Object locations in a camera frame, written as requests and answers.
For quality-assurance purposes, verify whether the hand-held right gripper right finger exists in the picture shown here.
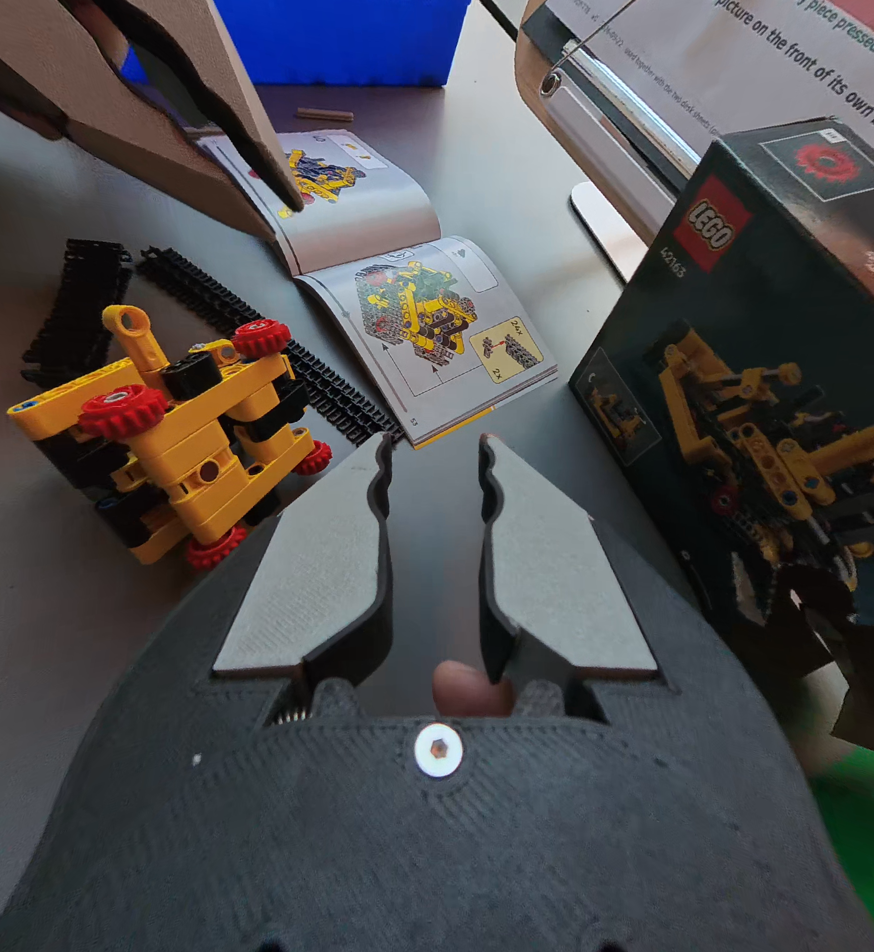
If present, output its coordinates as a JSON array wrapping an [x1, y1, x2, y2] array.
[[478, 435, 659, 685]]

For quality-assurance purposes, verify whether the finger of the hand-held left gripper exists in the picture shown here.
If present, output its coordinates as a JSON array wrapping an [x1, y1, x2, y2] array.
[[0, 0, 278, 242], [98, 0, 306, 215]]

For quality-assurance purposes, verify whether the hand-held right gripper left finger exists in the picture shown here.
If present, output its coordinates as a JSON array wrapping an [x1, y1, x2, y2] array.
[[212, 433, 395, 689]]

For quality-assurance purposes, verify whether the yellow lego bulldozer model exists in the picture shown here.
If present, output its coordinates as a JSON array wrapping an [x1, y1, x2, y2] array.
[[7, 305, 334, 572]]

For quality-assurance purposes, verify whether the black lego track strip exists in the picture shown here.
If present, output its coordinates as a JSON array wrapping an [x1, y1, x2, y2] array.
[[135, 247, 406, 447], [20, 238, 134, 388]]

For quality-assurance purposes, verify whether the lego instruction booklet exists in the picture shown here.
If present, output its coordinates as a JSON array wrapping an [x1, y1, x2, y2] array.
[[197, 130, 559, 451]]

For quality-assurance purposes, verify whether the black lego set box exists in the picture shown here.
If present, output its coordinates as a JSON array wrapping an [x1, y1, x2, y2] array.
[[568, 118, 874, 760]]

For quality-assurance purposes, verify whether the person's right hand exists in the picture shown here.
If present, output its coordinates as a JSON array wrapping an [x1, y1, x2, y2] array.
[[432, 660, 516, 718]]

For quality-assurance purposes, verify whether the blue plastic bin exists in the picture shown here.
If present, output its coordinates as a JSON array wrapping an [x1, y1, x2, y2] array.
[[121, 0, 471, 88]]

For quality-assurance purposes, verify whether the white stand base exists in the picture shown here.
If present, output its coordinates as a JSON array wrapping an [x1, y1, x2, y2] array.
[[569, 182, 650, 284]]

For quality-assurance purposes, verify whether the printed instruction sheet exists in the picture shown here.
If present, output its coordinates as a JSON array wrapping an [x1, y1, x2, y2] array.
[[582, 0, 874, 161]]

